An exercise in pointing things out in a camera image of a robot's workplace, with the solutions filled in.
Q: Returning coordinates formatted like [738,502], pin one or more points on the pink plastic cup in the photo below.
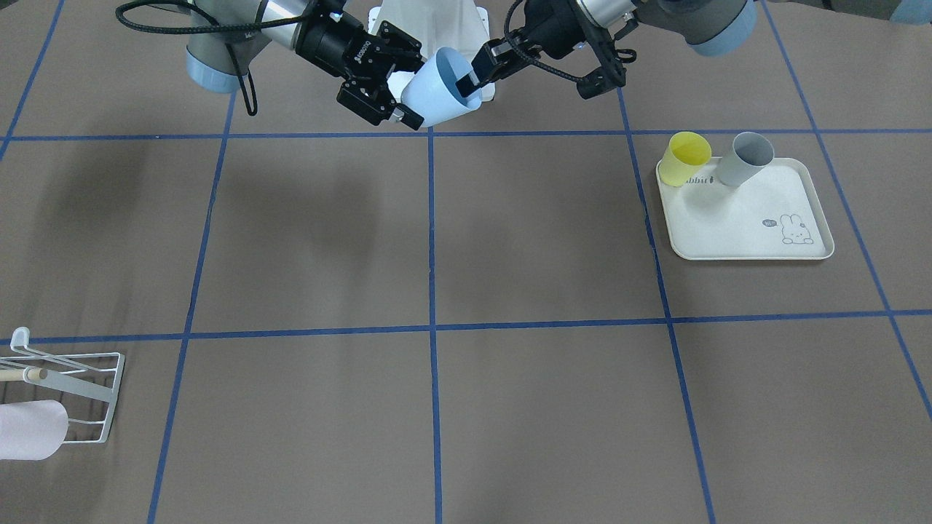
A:
[32,431]

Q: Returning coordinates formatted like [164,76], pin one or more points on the white wire cup rack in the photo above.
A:
[95,377]

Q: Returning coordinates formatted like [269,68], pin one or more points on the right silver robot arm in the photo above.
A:
[227,35]

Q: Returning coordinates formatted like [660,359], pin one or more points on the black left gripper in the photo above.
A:
[555,33]

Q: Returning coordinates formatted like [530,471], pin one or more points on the grey plastic cup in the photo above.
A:
[750,152]

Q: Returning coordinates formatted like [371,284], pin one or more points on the light blue plastic cup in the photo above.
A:
[432,91]

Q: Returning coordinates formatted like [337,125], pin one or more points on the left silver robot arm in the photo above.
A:
[710,28]

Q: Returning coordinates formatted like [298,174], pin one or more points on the yellow plastic cup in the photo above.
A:
[686,153]

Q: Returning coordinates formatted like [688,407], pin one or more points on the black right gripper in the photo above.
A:
[327,45]

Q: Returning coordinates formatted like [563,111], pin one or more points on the cream rabbit tray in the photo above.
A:
[776,215]

